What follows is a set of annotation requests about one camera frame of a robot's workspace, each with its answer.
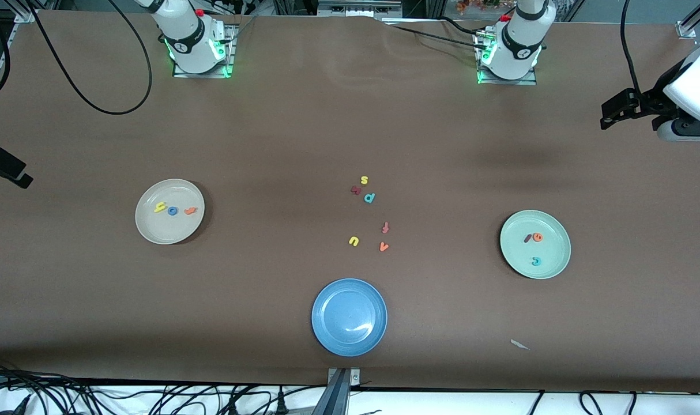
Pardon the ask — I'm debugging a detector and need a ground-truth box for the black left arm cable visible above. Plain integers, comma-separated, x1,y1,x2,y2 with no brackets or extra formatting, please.
620,0,642,101

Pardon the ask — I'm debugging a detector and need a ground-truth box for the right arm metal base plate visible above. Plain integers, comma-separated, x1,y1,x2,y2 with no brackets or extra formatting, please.
172,23,236,78

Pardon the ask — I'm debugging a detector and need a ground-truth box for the aluminium frame profile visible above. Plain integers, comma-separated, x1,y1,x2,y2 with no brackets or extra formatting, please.
0,6,39,113
676,0,700,40

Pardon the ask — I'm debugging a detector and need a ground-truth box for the light green plate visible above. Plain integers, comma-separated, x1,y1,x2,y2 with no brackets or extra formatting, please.
499,209,572,280

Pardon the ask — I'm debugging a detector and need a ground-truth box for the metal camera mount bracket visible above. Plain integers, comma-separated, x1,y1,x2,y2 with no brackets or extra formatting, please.
313,368,362,415

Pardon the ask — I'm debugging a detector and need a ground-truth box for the beige brown plate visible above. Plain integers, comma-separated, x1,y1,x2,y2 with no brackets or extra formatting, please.
134,178,206,246

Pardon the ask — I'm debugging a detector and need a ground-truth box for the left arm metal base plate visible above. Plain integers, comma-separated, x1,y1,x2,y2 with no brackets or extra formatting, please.
476,32,538,86

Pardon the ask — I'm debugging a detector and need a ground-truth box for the thin black base cable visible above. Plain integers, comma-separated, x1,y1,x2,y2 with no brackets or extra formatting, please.
439,16,480,36
385,23,486,51

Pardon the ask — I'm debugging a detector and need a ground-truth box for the orange decorative bunch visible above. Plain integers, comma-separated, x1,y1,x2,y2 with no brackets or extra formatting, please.
457,0,503,13

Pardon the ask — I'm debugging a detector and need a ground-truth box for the blue plate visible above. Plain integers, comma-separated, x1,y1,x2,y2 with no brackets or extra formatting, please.
311,278,389,357

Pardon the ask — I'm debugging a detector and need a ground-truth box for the brown table cover sheet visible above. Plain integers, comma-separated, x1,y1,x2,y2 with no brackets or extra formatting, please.
0,10,700,394

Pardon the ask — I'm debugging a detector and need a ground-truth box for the grey metal box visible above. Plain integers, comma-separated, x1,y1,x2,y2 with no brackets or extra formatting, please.
317,0,404,18

